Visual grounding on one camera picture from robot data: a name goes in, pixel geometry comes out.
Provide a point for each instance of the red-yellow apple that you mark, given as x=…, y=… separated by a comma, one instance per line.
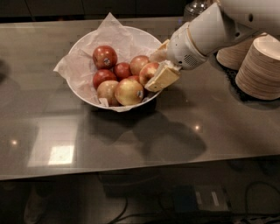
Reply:
x=137, y=63
x=147, y=72

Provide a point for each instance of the small dark red apple centre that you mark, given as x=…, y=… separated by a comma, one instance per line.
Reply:
x=122, y=70

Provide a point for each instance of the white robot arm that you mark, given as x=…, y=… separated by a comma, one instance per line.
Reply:
x=223, y=24

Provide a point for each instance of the yellow apple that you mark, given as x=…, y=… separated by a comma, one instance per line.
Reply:
x=106, y=93
x=129, y=92

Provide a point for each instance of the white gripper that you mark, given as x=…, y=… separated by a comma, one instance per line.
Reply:
x=183, y=48

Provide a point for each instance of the yellow apple front right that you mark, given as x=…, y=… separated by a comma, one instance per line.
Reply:
x=129, y=92

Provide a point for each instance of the far stack of paper plates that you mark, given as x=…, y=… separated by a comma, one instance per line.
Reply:
x=233, y=56

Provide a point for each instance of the dark red apple top left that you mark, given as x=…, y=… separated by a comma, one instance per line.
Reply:
x=104, y=57

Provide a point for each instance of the stack of paper plates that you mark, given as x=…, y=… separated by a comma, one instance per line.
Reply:
x=233, y=56
x=259, y=74

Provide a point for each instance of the glass jar with cereal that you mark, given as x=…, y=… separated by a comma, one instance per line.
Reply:
x=195, y=8

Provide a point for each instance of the near stack of paper plates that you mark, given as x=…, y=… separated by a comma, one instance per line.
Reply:
x=259, y=74

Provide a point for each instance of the white bowl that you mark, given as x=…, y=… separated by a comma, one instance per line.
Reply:
x=87, y=96

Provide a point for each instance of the white paper liner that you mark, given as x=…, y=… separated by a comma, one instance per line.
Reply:
x=116, y=38

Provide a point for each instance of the yellow apple front left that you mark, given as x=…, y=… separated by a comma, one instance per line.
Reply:
x=106, y=93

